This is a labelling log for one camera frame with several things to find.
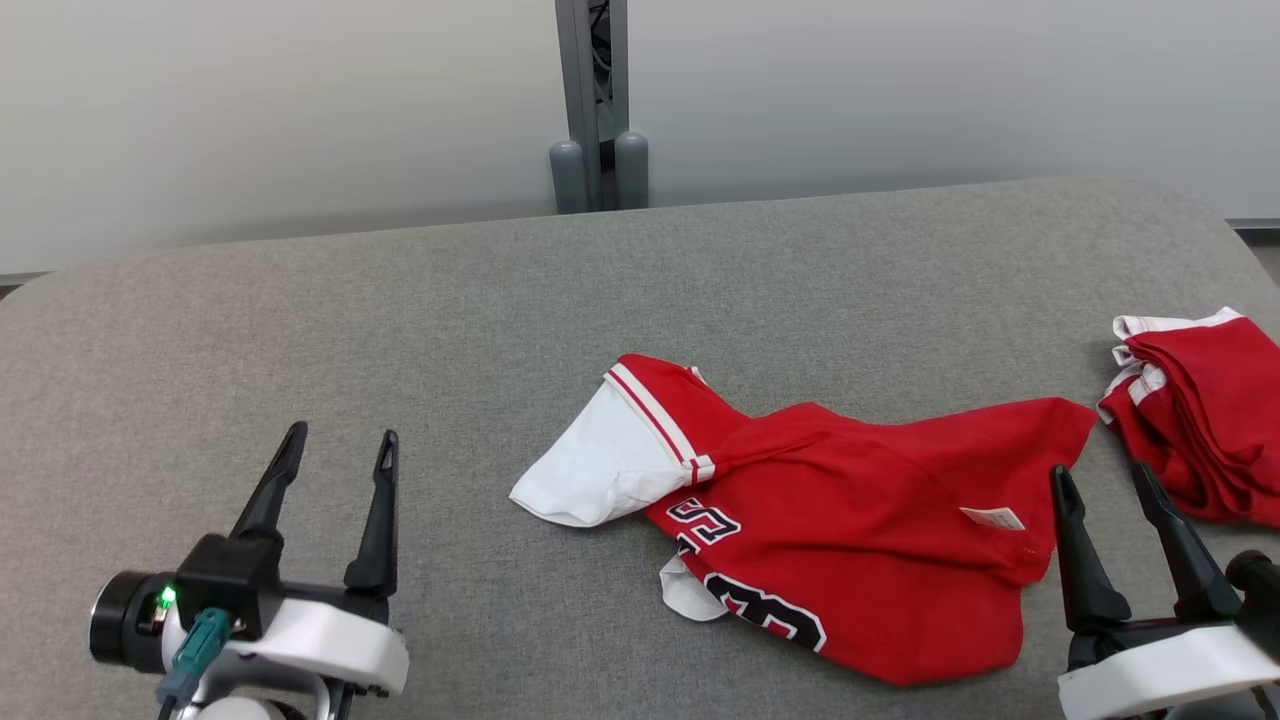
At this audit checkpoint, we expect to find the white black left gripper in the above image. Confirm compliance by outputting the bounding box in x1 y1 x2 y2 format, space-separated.
230 421 411 696

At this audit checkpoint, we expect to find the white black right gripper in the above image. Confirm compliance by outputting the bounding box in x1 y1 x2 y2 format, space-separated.
1049 461 1280 720

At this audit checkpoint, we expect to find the red and white jersey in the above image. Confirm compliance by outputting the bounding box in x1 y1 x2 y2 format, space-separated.
509 353 1099 687

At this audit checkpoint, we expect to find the red clothes pile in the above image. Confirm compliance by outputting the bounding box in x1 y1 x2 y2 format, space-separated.
1097 307 1280 528

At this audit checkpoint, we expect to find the grey cylinder bumper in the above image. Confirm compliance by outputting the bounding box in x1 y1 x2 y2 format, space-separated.
614 131 650 210
549 140 587 215

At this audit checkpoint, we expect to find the teal connector cable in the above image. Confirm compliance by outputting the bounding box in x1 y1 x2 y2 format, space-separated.
155 607 233 720

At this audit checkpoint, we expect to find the grey metal post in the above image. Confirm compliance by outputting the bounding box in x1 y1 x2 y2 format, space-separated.
555 0 629 213

